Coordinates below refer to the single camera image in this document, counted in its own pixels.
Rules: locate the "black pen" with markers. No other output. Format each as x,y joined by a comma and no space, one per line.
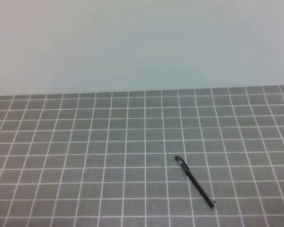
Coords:
199,189

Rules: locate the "black pen cap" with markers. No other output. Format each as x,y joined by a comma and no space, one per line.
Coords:
182,163

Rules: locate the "grey grid tablecloth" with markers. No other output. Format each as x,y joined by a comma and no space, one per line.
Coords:
108,159

